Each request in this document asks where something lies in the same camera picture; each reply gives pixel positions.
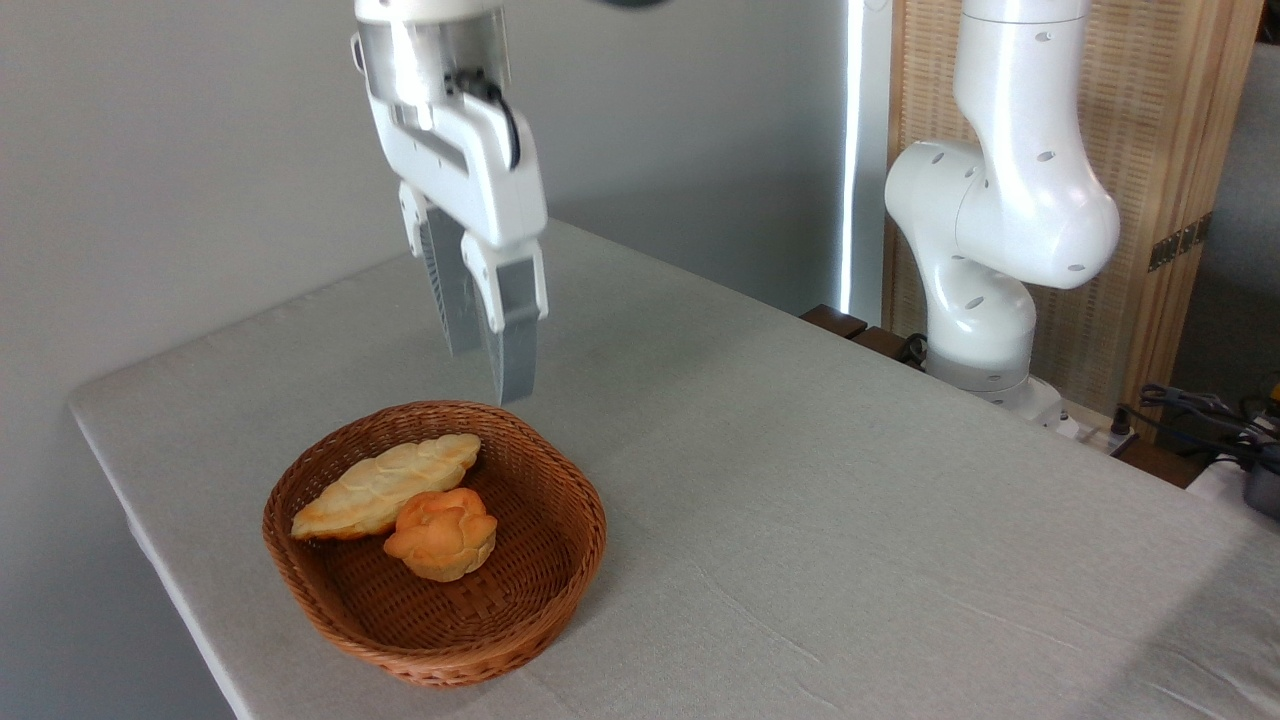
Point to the white vertical post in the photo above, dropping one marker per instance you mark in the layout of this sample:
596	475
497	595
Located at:
868	150

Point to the brown wicker basket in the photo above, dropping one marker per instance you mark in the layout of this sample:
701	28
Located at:
440	620

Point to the round orange bread bun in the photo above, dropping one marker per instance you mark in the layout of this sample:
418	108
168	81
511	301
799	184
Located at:
442	535

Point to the dark brown wooden block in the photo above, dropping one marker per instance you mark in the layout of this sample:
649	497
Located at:
850	328

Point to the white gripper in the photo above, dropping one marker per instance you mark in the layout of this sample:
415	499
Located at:
470	170

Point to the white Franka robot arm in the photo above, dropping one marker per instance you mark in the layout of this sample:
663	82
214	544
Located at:
1010	210

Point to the metal screen hinge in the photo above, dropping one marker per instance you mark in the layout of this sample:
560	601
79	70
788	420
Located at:
1178	242

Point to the white power strip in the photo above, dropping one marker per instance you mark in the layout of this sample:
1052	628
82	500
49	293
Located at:
1095	432

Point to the long braided bread loaf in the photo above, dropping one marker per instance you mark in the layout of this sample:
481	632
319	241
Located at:
375	485

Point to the grey tablecloth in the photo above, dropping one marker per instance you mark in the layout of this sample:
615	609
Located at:
850	520

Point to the wooden rattan folding screen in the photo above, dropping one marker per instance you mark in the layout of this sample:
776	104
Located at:
1150	120

